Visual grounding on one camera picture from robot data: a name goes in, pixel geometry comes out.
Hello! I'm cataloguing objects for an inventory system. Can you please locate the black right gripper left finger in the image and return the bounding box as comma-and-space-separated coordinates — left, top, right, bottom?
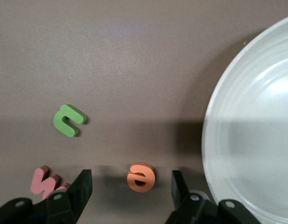
33, 169, 92, 224

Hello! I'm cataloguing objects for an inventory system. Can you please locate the brown table mat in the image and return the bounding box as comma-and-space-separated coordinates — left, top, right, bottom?
0, 0, 288, 224

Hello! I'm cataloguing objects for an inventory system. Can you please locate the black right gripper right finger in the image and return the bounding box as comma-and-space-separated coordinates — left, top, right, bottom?
164, 170, 219, 224

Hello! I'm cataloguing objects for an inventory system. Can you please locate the orange foam letter e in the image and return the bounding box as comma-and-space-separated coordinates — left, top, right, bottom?
126, 162, 156, 193

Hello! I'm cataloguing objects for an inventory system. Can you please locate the pink foam letter w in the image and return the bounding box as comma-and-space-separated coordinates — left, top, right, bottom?
30, 165, 72, 201

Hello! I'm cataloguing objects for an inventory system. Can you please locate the beige round plate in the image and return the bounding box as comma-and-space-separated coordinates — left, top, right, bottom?
201, 14, 288, 224

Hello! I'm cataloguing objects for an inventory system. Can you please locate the green foam letter u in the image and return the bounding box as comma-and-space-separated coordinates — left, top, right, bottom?
52, 104, 88, 137

